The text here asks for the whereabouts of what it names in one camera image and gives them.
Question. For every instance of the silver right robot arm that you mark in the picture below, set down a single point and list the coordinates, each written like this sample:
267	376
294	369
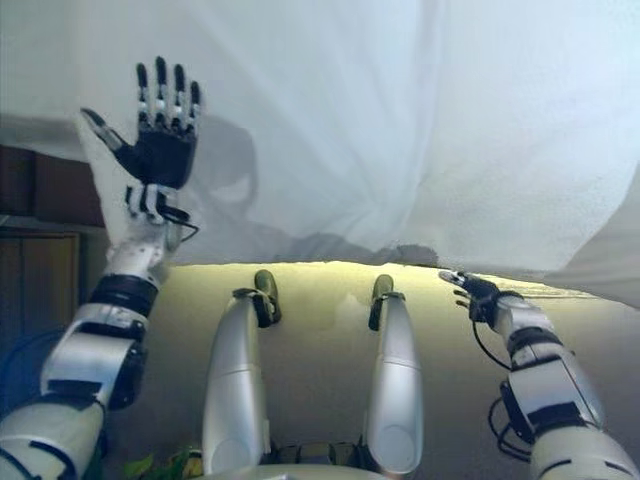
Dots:
550	360

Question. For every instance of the silver robot leg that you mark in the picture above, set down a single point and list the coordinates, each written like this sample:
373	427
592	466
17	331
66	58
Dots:
232	375
397	375

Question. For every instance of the white duvet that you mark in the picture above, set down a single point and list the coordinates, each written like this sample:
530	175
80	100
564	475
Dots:
350	125

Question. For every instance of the silver right robot leg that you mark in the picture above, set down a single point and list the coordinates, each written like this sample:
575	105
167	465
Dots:
397	375

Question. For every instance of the green leafy plant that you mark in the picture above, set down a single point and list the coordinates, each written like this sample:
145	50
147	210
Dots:
175	465

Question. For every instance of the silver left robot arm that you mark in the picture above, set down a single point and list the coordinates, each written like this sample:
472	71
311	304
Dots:
95	350

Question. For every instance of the silver left robot leg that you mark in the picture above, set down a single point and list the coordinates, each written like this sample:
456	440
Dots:
232	375

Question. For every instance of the wooden nightstand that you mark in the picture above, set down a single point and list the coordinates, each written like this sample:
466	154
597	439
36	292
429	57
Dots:
40	280

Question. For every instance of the beige bed runner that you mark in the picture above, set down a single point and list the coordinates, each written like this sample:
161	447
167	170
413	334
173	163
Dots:
615	280

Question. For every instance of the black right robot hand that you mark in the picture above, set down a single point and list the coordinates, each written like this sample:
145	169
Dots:
482	300

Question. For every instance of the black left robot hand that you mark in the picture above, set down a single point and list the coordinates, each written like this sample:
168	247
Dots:
157	155

